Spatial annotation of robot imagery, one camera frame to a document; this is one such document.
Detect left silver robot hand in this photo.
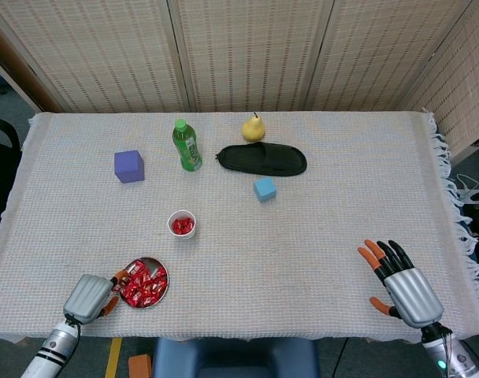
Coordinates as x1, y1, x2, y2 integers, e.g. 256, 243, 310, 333
62, 269, 130, 326

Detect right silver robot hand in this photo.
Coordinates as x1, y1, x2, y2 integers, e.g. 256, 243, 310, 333
357, 239, 445, 328

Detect red candy packets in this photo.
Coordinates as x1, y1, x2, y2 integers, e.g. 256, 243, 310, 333
119, 261, 169, 309

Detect round silver metal plate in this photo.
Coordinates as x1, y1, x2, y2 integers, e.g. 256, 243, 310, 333
119, 257, 170, 310

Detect white paper cup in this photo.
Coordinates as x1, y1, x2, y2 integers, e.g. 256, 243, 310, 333
167, 209, 197, 240

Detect orange block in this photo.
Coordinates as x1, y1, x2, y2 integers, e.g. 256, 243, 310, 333
128, 353, 153, 378

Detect white woven tablecloth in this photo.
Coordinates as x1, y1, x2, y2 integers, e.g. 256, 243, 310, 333
0, 109, 479, 344

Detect purple foam cube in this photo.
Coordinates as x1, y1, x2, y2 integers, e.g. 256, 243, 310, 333
113, 150, 146, 184

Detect green plastic drink bottle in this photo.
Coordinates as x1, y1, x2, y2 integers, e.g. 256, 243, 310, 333
172, 119, 203, 172

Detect light blue foam cube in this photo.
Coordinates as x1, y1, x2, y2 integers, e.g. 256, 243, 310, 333
253, 176, 278, 204

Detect black slipper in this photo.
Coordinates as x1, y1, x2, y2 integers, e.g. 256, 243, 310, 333
214, 143, 308, 177

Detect beige woven screen panel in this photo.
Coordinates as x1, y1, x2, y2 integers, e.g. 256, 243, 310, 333
306, 0, 475, 113
400, 0, 479, 158
0, 0, 185, 113
172, 0, 331, 113

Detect yellow pear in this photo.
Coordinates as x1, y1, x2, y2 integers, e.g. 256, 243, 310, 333
241, 112, 266, 143

